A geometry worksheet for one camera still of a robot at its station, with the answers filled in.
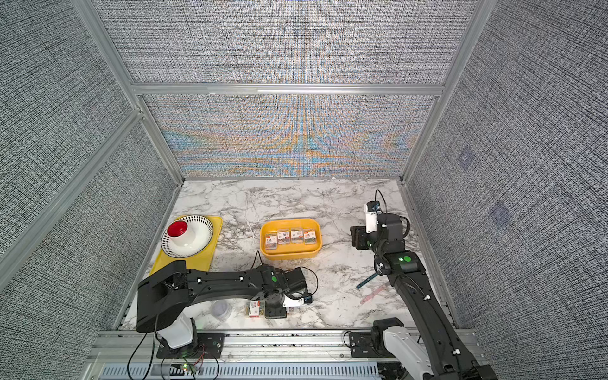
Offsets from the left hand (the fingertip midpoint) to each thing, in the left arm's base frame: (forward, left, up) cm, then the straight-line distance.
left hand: (283, 304), depth 81 cm
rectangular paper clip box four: (+26, 0, +2) cm, 26 cm away
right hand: (+19, -27, +20) cm, 39 cm away
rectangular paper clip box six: (+26, -6, +1) cm, 27 cm away
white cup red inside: (+30, +43, +2) cm, 52 cm away
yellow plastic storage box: (+20, -4, +1) cm, 20 cm away
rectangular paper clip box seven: (+26, -11, +1) cm, 28 cm away
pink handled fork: (+2, -32, -1) cm, 32 cm away
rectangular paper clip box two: (-1, +9, +1) cm, 9 cm away
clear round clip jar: (-1, +20, +2) cm, 20 cm away
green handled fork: (+8, -31, -1) cm, 32 cm away
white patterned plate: (+31, +35, 0) cm, 47 cm away
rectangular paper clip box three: (+24, +5, +1) cm, 25 cm away
